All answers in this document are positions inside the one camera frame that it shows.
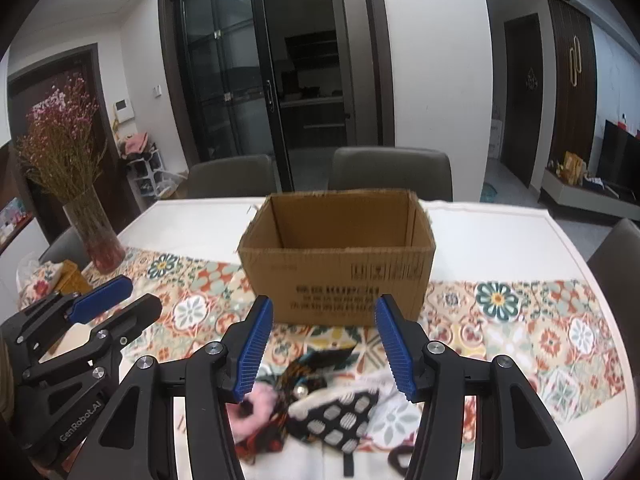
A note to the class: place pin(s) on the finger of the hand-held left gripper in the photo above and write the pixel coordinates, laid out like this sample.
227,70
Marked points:
135,317
100,300

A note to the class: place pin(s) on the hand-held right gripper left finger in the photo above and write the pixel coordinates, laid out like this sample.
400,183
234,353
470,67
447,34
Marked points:
254,347

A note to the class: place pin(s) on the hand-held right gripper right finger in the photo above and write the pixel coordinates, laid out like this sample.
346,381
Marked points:
396,350

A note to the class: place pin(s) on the pink plush scrunchie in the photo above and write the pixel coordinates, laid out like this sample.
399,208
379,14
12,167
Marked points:
260,405

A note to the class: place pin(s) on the black patterned scarf scrunchie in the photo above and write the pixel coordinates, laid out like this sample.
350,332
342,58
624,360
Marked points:
327,355

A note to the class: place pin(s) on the black polka-dot pouch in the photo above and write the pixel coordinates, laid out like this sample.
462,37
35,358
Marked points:
340,420

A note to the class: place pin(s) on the brown cardboard box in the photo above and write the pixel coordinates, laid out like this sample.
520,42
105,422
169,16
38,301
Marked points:
320,285

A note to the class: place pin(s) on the grey dining chair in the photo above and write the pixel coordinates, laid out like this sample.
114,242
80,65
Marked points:
230,177
390,170
62,247
617,260

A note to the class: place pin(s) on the glass vase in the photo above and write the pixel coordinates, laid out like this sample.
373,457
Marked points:
97,235

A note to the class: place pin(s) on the floral cloth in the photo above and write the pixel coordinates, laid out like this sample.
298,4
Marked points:
37,280

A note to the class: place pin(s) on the black band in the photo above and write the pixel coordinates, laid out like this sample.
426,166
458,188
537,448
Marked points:
397,460

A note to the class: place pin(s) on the white patterned tablecloth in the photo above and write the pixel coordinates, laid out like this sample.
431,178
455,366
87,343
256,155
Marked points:
500,305

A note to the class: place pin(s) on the white shoe rack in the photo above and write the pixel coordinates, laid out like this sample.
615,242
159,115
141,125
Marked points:
147,172

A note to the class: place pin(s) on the pink bag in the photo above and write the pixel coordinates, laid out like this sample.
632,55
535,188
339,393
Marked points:
135,144

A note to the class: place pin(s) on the dried flower bouquet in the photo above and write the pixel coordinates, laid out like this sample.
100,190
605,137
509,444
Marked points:
60,145

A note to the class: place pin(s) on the white intercom panel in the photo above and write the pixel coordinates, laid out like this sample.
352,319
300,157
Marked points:
124,111

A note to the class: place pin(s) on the white television cabinet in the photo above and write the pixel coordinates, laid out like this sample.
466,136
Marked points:
575,192

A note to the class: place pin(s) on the dark glass sliding door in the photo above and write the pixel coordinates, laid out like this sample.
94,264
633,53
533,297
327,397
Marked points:
225,85

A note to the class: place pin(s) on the yellow bag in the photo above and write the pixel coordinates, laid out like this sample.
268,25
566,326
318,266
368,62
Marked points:
571,167

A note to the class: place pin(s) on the dark door with ornament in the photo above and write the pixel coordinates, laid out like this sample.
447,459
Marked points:
525,100

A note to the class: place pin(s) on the black television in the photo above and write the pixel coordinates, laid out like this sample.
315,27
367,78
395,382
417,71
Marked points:
622,155

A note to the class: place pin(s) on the white wall switch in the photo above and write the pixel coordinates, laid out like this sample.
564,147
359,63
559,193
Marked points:
158,91

